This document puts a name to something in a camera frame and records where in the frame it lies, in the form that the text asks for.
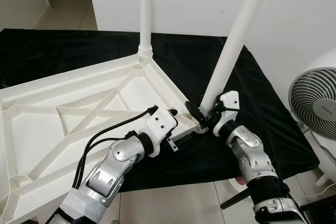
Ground black tablecloth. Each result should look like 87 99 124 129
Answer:
0 28 320 192

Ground white floor fan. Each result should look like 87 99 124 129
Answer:
289 48 336 185

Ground round extension cord reel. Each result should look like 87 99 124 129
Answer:
234 176 248 187

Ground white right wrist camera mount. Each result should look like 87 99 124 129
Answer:
213 91 241 138

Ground white plastic table leg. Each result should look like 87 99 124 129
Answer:
139 0 154 60
199 0 278 112

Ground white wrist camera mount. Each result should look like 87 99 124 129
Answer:
142 108 179 148
213 91 241 138

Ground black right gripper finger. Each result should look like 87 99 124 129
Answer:
185 101 208 126

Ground white plastic table top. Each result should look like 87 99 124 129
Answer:
0 54 208 222

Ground black table frame leg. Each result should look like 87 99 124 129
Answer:
220 190 251 210

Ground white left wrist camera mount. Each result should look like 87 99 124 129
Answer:
142 108 179 148

